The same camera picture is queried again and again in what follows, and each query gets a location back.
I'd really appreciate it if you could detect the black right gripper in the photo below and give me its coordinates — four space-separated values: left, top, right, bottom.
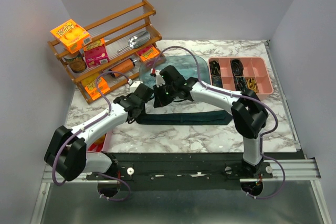
152 82 177 109

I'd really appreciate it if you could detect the dark green necktie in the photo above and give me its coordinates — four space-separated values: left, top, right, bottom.
136 110 233 125

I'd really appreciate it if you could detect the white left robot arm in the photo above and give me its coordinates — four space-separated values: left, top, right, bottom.
44 83 153 186

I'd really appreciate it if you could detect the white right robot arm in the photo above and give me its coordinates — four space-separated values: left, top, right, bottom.
150 65 268 178

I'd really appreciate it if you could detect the clear blue plastic tub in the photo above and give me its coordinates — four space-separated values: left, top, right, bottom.
139 55 211 87

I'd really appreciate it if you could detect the brown cylinder bottle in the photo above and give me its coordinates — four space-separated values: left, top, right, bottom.
110 58 136 78

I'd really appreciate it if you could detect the rolled blue floral tie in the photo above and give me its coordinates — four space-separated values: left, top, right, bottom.
212 76 223 88

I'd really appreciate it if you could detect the rolled dark patterned tie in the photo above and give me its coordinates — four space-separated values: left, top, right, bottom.
209 61 221 76

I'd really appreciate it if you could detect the orange sponge box right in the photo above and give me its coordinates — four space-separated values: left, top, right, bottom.
136 45 160 62

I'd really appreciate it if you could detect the orange sponge box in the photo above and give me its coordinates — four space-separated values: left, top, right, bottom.
81 73 110 101
136 45 160 62

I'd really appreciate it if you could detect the orange sponge box bottom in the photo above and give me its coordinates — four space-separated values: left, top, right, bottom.
81 73 110 101

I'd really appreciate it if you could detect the yellow toy fruit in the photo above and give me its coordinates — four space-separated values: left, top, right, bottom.
95 135 106 145

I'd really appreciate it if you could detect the pink narrow bin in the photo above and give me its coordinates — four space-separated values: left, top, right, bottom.
88 132 112 152

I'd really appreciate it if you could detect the wooden three-tier rack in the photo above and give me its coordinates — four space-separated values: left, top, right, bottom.
48 0 162 104

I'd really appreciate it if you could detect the metal scoop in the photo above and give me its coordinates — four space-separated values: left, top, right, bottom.
117 30 151 53

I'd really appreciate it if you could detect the pink Scrub Mommy box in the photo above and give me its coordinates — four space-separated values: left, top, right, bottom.
83 38 110 68

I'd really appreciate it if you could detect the pink divided organizer tray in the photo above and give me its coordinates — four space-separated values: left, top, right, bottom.
208 57 274 100

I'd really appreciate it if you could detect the rolled black tie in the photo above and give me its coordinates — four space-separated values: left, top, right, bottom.
230 59 244 76

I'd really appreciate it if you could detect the rolled blue striped tie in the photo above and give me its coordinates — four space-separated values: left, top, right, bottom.
234 76 247 92

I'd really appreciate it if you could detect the food can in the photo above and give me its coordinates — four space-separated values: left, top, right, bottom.
64 51 87 73

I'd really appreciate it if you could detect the rolled yellow tie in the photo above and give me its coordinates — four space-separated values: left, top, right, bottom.
246 78 258 93

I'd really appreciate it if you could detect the orange Scrub Daddy box top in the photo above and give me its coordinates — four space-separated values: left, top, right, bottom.
50 19 92 54

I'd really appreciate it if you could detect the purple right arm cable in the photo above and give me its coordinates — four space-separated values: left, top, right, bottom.
151 46 287 200

